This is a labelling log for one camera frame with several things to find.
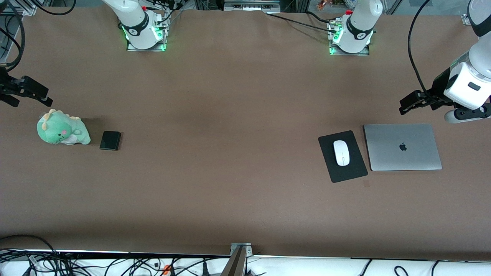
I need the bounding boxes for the black phone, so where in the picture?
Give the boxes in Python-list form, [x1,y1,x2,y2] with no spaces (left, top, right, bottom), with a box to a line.
[99,131,122,151]

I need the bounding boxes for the white computer mouse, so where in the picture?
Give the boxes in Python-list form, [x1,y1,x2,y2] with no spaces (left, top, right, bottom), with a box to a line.
[333,140,351,166]

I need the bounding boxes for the black mouse pad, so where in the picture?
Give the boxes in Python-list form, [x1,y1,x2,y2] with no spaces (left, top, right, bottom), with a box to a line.
[318,130,369,183]

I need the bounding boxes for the green dinosaur plush toy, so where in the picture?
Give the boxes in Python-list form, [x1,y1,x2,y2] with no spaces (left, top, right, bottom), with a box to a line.
[37,109,92,146]

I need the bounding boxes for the silver laptop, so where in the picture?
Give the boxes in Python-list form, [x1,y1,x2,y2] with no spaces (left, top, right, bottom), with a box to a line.
[363,123,443,171]

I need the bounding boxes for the colourful small toys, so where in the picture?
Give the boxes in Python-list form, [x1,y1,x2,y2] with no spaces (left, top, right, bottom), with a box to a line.
[316,0,357,10]

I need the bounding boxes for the grey metal box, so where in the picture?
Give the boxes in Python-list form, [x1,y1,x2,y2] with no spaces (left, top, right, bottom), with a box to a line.
[224,0,281,12]

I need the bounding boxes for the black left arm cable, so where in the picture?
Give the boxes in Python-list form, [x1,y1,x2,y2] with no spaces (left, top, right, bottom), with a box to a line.
[407,0,432,96]

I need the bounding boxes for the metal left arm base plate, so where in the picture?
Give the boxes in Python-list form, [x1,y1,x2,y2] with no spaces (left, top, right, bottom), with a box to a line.
[328,19,371,56]

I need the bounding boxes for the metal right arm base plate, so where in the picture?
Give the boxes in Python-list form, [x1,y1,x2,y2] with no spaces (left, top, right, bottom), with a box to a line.
[126,15,168,52]

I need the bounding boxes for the short black table cable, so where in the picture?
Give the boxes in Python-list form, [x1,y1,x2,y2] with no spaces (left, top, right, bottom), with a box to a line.
[305,11,338,24]

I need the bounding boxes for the long black table cable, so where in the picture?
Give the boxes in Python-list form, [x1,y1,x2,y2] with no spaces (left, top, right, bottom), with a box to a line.
[266,13,336,33]

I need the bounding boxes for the black looped cable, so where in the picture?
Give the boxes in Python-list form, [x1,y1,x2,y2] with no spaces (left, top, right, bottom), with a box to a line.
[0,234,58,269]

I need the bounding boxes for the metal frame bracket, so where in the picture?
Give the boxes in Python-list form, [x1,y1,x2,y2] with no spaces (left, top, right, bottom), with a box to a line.
[222,242,253,276]

